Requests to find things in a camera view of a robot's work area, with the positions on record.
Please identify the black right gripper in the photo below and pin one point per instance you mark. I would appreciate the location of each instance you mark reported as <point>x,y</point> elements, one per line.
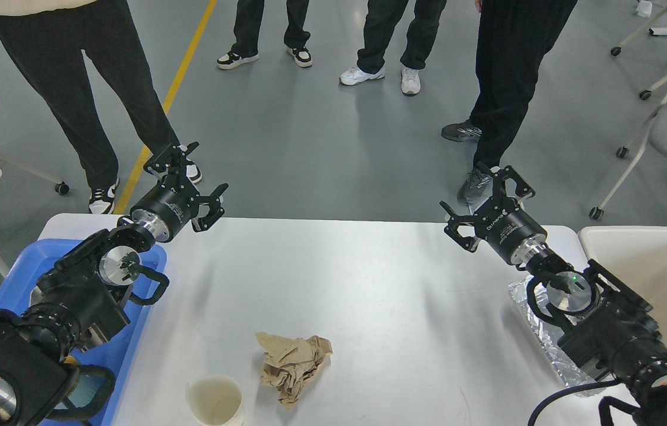
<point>511,231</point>

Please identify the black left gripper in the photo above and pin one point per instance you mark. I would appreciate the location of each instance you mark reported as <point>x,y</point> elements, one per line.
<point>174,200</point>

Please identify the crushed clear plastic bottle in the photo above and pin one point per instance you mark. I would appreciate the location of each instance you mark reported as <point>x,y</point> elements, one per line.
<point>544,336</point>

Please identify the brown paper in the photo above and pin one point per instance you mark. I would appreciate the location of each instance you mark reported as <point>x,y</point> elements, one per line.
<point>290,364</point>

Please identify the white paper cup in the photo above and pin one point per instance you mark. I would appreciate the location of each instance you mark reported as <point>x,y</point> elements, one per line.
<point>216,400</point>

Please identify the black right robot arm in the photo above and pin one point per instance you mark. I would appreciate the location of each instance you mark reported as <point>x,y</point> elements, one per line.
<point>607,329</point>

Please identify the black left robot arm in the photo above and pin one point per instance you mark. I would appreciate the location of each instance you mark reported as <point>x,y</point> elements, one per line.
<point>82,300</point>

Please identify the person with grey sneakers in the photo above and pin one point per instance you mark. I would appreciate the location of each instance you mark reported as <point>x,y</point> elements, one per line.
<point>513,38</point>

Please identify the blue plastic tray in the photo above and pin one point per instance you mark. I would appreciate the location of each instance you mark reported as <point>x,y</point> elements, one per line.
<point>114,337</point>

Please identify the person in cream top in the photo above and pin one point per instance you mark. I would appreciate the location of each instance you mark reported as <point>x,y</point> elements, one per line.
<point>49,41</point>

